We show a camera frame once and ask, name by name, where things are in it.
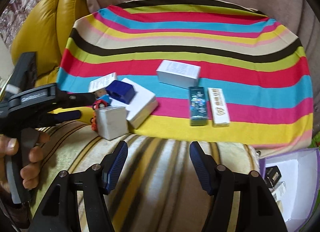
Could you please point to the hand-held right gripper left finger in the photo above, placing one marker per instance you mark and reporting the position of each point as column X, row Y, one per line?
column 116, row 167

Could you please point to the person's left hand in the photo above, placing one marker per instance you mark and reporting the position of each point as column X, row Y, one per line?
column 35, row 158

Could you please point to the white box with small print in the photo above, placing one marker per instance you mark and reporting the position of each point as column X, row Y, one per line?
column 101, row 82

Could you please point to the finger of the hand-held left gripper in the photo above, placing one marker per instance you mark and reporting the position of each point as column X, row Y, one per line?
column 67, row 116
column 80, row 99

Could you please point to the dark blue box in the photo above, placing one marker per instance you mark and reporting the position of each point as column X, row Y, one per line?
column 121, row 92

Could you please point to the red toy car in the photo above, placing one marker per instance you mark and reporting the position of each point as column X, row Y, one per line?
column 101, row 104

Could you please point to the white box with printed text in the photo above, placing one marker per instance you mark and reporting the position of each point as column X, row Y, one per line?
column 178, row 72

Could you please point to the small blue toy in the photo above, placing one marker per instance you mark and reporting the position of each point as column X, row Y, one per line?
column 103, row 96

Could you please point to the black box with gold print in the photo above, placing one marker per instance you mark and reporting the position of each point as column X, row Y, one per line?
column 273, row 177

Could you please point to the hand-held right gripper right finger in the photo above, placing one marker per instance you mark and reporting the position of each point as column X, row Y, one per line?
column 201, row 167

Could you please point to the large white box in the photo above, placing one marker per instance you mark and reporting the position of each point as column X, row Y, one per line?
column 142, row 107

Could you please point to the purple storage box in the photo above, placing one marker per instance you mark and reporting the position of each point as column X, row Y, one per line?
column 302, row 179

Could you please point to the teal box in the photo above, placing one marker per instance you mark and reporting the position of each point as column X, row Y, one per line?
column 198, row 106

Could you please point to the pale grey cube box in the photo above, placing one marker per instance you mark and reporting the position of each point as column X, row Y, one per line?
column 112, row 124

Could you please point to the narrow white and gold box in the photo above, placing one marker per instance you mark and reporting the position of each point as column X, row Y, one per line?
column 220, row 107

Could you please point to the yellow leather sofa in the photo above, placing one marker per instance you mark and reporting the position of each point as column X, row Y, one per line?
column 45, row 22

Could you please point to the floral patterned curtain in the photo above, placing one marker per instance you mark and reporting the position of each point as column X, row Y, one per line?
column 22, row 5

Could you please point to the colourful striped cloth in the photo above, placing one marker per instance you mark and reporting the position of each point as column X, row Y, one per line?
column 200, row 44

